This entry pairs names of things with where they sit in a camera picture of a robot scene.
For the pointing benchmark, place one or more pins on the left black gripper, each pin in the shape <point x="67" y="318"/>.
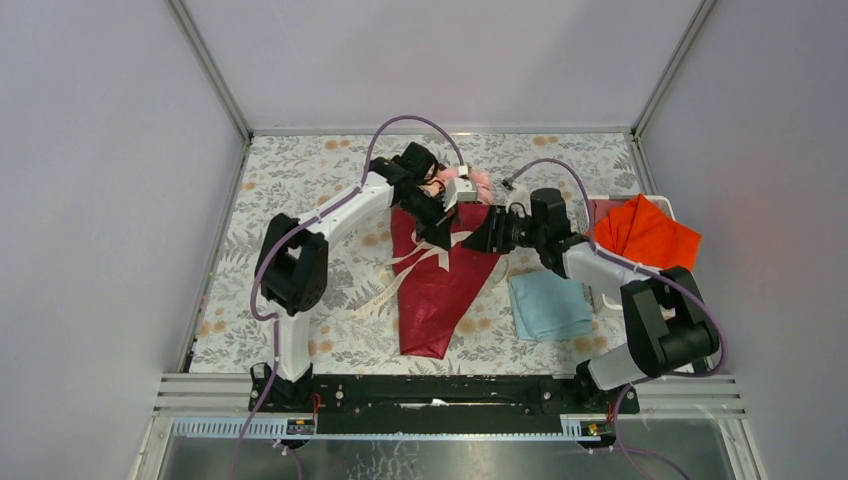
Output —
<point x="437" y="221"/>

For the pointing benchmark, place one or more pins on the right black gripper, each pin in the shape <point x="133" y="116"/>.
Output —
<point x="490" y="234"/>

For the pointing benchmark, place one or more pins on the cream ribbon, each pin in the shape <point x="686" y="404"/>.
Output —
<point x="421" y="252"/>

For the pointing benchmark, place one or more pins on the pink fake flower bunch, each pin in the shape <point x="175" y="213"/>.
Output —
<point x="434" y="186"/>

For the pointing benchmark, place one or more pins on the dark red wrapping paper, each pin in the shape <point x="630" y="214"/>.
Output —
<point x="431" y="302"/>

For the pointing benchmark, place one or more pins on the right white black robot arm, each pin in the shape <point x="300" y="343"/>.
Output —
<point x="665" y="320"/>

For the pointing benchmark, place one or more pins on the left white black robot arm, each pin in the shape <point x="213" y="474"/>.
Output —
<point x="292" y="270"/>

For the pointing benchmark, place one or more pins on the light blue folded cloth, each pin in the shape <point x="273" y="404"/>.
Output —
<point x="547" y="307"/>

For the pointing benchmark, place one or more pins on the white plastic basket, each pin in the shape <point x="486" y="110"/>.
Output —
<point x="596" y="205"/>

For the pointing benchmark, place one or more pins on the floral patterned table mat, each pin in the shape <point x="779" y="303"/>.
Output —
<point x="296" y="175"/>

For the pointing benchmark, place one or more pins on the orange cloth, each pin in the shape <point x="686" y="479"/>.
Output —
<point x="640" y="231"/>

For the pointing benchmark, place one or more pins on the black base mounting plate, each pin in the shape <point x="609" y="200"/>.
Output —
<point x="433" y="404"/>

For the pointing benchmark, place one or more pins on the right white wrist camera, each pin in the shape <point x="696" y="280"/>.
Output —
<point x="517" y="194"/>

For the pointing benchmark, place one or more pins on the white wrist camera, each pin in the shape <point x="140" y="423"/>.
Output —
<point x="459" y="189"/>
<point x="517" y="194"/>

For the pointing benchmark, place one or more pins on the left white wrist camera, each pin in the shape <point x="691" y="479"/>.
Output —
<point x="459" y="189"/>

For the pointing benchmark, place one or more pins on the aluminium front rail frame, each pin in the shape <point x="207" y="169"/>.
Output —
<point x="216" y="405"/>

